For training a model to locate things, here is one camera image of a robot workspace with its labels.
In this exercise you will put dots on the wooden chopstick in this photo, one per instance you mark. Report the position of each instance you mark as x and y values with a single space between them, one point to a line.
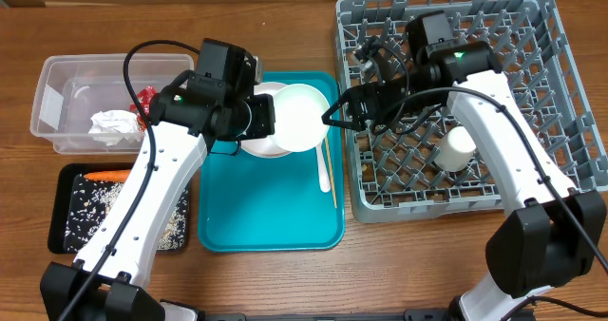
330 166

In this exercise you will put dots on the white small cup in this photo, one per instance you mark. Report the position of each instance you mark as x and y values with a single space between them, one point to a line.
456 150

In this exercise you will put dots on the grey dish rack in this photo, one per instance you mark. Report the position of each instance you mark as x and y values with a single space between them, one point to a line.
394 177

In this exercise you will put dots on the cream bowl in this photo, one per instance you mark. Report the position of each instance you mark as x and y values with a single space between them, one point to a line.
298 117

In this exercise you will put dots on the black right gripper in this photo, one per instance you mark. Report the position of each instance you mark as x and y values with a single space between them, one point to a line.
364 107

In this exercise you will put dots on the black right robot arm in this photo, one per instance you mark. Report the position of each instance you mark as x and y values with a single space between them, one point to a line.
551 231

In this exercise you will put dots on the orange carrot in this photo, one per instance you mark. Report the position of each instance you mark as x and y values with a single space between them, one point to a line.
113 176

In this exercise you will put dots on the red snack wrapper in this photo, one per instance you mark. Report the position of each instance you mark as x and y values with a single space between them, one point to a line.
144 97

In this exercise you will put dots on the teal plastic tray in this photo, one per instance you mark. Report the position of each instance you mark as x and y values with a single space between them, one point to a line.
251 204

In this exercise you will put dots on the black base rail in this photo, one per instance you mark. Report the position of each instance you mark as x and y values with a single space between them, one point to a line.
407 315

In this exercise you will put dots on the black tray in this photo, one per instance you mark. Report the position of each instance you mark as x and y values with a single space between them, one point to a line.
62 198

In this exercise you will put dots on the clear plastic bin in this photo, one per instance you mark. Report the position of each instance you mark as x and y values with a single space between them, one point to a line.
71 90

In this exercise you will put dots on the white plastic fork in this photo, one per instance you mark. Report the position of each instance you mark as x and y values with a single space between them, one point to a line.
324 180

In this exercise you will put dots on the spilled rice and peanuts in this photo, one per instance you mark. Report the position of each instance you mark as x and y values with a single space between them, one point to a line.
90 203

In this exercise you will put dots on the white tissue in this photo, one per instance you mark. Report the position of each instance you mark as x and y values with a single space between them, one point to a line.
113 126

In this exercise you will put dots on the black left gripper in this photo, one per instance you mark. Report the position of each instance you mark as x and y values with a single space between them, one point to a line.
267 125

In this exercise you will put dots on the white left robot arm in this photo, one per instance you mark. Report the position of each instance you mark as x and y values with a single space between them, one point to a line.
215 101

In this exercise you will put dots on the pink plate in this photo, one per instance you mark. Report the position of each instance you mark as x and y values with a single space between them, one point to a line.
265 148

